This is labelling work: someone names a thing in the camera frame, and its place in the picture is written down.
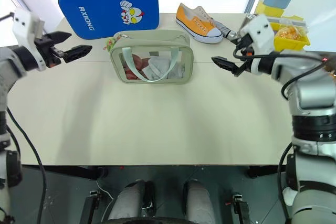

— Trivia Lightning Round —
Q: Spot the bag of orange food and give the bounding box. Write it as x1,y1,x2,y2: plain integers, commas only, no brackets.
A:
275,24,308,42

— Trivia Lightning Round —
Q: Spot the grey cylindrical tool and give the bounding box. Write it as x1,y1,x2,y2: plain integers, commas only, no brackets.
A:
215,21,240,41

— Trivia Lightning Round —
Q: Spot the green transparent toiletry bag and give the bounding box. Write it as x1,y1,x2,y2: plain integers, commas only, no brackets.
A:
109,29,194,85

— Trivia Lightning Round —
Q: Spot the orange canvas sneaker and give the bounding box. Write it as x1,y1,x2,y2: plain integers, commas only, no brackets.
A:
175,3,224,44

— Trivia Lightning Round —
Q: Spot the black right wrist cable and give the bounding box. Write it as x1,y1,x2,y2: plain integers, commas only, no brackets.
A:
232,40,327,99

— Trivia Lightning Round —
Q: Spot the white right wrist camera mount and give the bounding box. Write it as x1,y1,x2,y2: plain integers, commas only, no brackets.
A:
239,14,276,74

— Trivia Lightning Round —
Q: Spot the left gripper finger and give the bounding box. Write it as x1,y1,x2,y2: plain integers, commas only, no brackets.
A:
48,31,72,44
62,45,93,63

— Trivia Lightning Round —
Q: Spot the blue cartoon hard case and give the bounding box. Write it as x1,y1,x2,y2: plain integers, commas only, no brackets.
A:
57,0,160,40

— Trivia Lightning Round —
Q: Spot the grey rounded knee shape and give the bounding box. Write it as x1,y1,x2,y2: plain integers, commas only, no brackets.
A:
183,178,224,221
108,179,148,221

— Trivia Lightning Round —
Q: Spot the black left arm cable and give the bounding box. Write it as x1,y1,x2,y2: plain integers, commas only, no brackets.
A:
6,107,48,224

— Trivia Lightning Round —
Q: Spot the black floor bracket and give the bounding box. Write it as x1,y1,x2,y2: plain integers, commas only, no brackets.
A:
78,189,102,224
230,194,250,224

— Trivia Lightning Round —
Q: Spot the white grey cloth item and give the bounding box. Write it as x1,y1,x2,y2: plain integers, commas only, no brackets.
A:
143,57,184,80

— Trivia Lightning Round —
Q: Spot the pink cloth item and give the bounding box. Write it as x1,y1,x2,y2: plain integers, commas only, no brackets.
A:
122,54,151,80

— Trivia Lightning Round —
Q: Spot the yellow foam block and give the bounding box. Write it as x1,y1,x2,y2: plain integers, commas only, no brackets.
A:
255,0,286,18

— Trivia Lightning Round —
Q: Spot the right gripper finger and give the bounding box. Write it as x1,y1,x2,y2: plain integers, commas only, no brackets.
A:
211,56,241,77

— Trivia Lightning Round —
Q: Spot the grey flat box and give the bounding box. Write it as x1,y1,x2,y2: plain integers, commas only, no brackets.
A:
266,15,307,28

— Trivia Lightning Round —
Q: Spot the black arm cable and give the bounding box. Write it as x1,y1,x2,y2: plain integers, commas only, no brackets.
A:
276,142,294,224
6,107,48,224

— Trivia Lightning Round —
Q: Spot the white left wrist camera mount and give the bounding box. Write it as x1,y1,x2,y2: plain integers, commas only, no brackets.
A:
12,7,47,72

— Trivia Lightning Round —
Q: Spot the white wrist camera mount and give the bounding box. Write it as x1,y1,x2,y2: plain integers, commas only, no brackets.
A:
239,14,276,74
12,7,47,72

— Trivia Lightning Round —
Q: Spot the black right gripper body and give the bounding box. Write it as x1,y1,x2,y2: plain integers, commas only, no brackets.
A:
235,36,254,74

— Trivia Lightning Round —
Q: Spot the black table frame bar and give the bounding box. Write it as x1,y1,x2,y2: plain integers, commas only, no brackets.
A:
22,165,109,182
246,165,280,179

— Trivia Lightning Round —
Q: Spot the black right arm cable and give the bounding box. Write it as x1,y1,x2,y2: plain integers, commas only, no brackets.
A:
276,142,294,224

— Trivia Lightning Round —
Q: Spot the yellow plastic bin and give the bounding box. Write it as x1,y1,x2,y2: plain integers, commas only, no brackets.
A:
272,22,311,51

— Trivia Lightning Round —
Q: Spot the thin white cable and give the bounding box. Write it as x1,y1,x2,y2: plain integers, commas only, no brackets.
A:
96,178,114,201

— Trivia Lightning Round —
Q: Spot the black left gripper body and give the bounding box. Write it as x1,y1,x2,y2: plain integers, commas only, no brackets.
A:
33,34,65,68

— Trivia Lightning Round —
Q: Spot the flower charm zipper pull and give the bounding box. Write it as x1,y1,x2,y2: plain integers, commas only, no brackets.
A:
102,33,118,51

